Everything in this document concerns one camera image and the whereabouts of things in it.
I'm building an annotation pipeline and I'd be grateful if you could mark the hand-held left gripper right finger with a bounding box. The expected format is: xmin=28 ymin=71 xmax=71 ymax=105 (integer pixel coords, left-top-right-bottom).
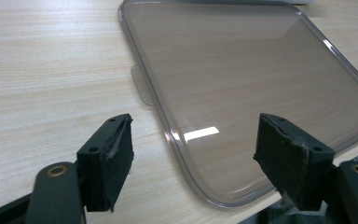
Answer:
xmin=253 ymin=112 xmax=336 ymax=212

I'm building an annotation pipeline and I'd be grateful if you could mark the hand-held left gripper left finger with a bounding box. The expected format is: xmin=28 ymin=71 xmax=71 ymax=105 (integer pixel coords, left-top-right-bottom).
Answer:
xmin=76 ymin=113 xmax=135 ymax=213

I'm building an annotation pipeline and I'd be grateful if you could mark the clear grey plastic lid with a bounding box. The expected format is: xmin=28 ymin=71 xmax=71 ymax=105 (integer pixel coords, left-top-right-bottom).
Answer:
xmin=117 ymin=0 xmax=358 ymax=211

